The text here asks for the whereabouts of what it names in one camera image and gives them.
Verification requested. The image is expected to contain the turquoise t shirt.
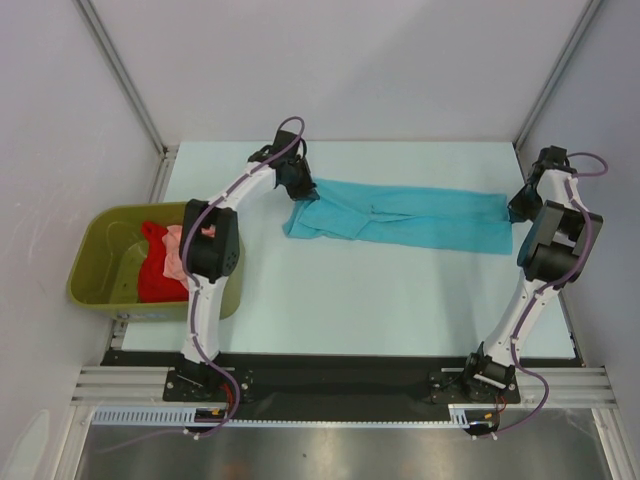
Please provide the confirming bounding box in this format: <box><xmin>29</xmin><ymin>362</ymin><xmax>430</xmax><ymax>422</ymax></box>
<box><xmin>283</xmin><ymin>180</ymin><xmax>513</xmax><ymax>255</ymax></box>

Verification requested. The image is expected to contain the olive green plastic bin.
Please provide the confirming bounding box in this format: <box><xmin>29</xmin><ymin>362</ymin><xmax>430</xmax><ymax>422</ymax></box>
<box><xmin>67</xmin><ymin>202</ymin><xmax>244</xmax><ymax>322</ymax></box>

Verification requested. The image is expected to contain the red t shirt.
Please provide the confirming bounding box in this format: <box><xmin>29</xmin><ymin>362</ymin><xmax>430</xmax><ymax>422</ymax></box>
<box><xmin>137</xmin><ymin>221</ymin><xmax>188</xmax><ymax>303</ymax></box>

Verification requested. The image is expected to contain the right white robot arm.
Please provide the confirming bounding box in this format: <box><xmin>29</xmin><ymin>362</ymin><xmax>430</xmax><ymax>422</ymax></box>
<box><xmin>461</xmin><ymin>167</ymin><xmax>603</xmax><ymax>403</ymax></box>

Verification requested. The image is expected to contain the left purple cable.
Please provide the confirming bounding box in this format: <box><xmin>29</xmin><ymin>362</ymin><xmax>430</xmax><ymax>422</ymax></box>
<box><xmin>182</xmin><ymin>117</ymin><xmax>307</xmax><ymax>444</ymax></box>

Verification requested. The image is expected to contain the right aluminium frame post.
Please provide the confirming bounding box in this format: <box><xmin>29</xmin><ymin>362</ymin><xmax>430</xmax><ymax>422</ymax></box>
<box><xmin>512</xmin><ymin>0</ymin><xmax>607</xmax><ymax>154</ymax></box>

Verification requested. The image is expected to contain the white slotted cable duct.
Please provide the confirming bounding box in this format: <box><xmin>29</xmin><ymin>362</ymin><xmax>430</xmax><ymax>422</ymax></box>
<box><xmin>90</xmin><ymin>404</ymin><xmax>499</xmax><ymax>431</ymax></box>

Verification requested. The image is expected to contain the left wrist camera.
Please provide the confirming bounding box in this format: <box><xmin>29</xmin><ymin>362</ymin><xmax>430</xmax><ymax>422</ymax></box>
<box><xmin>269</xmin><ymin>129</ymin><xmax>307</xmax><ymax>159</ymax></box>

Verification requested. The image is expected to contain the pink t shirt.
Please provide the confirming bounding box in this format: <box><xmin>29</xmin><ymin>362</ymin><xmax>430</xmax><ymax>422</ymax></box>
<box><xmin>162</xmin><ymin>225</ymin><xmax>189</xmax><ymax>290</ymax></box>

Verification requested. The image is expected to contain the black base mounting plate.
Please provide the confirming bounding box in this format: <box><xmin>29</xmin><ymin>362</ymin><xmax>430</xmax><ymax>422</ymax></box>
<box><xmin>99</xmin><ymin>349</ymin><xmax>586</xmax><ymax>422</ymax></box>

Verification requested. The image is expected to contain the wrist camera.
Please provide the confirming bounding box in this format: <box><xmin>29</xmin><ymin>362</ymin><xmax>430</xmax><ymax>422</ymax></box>
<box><xmin>269</xmin><ymin>129</ymin><xmax>307</xmax><ymax>159</ymax></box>
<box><xmin>530</xmin><ymin>145</ymin><xmax>576</xmax><ymax>177</ymax></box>

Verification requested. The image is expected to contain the left aluminium frame post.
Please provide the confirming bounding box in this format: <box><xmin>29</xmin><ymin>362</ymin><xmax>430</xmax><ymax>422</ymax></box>
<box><xmin>73</xmin><ymin>0</ymin><xmax>166</xmax><ymax>156</ymax></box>

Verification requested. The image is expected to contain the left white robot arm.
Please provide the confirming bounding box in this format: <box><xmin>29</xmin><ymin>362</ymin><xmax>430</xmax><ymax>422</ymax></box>
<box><xmin>174</xmin><ymin>140</ymin><xmax>317</xmax><ymax>401</ymax></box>

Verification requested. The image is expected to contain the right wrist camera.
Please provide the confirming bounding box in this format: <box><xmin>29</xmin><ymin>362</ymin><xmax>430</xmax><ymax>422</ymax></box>
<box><xmin>530</xmin><ymin>145</ymin><xmax>576</xmax><ymax>177</ymax></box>

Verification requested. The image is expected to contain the aluminium frame post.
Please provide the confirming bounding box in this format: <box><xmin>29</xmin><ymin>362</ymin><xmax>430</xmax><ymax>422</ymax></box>
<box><xmin>512</xmin><ymin>0</ymin><xmax>607</xmax><ymax>154</ymax></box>
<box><xmin>73</xmin><ymin>0</ymin><xmax>166</xmax><ymax>156</ymax></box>

